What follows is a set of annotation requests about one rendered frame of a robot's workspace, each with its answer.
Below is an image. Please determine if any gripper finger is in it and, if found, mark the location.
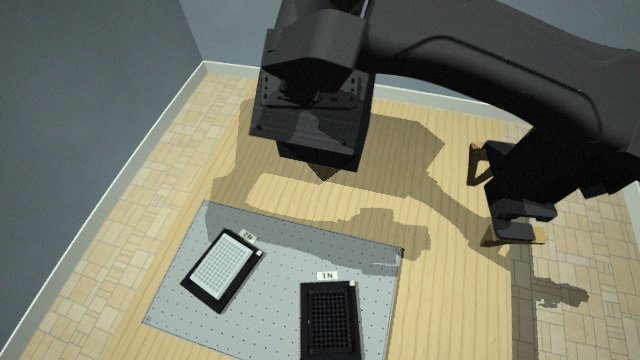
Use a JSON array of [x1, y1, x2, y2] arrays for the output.
[[480, 223, 547, 247], [466, 142, 493, 186]]

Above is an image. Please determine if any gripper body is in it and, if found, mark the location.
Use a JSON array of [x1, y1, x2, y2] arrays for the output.
[[481, 132, 574, 242]]

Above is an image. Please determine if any white name label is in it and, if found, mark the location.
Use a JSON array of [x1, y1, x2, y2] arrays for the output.
[[239, 229, 257, 243], [317, 271, 338, 280]]

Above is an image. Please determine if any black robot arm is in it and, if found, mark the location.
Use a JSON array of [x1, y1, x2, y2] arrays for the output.
[[261, 0, 640, 204]]

